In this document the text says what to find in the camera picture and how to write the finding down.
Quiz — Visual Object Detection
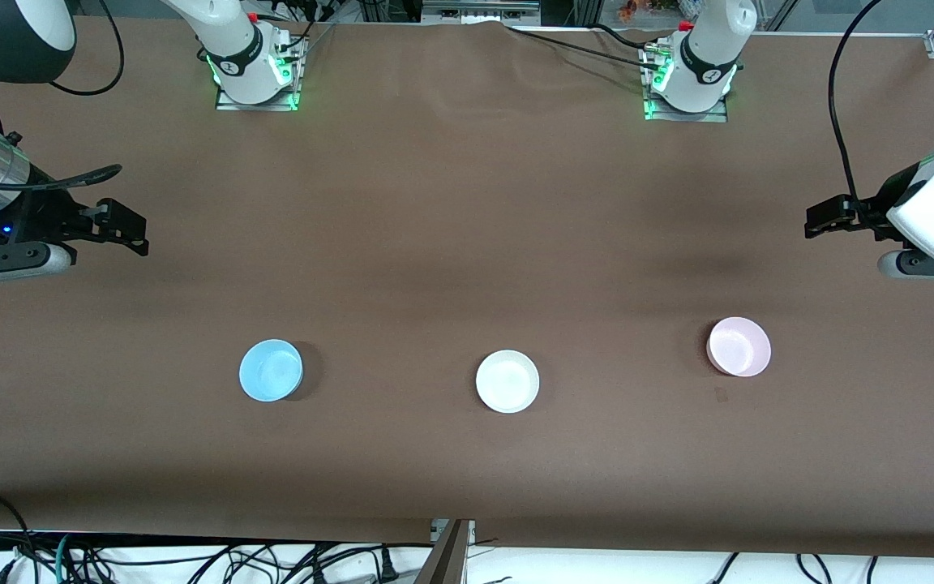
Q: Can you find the flat black camera cable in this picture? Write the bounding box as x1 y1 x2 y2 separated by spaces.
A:
0 164 124 194

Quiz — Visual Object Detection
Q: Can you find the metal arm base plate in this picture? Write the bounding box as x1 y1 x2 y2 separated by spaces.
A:
642 49 730 124
214 45 306 113

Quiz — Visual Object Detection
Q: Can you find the thin black table cable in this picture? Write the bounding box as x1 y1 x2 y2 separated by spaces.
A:
503 23 664 71

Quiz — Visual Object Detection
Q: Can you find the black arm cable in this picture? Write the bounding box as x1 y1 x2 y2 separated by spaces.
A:
0 0 126 139
828 0 910 221

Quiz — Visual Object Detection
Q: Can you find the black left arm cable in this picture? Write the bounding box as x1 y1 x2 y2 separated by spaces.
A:
828 0 910 221

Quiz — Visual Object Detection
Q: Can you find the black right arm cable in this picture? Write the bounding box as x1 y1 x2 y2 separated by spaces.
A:
0 0 126 139

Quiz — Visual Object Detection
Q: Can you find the pink bowl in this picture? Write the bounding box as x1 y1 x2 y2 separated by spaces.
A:
706 316 773 379

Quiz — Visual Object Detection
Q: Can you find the white bowl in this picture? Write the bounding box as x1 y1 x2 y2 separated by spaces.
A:
476 350 541 414

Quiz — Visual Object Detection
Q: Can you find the grey power strip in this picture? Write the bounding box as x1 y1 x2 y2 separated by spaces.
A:
422 0 542 25

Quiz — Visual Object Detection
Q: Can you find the blue bowl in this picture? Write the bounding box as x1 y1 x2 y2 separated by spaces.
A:
239 338 305 403

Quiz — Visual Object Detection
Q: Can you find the black floor cable bundle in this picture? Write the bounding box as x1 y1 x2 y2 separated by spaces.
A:
70 540 435 584

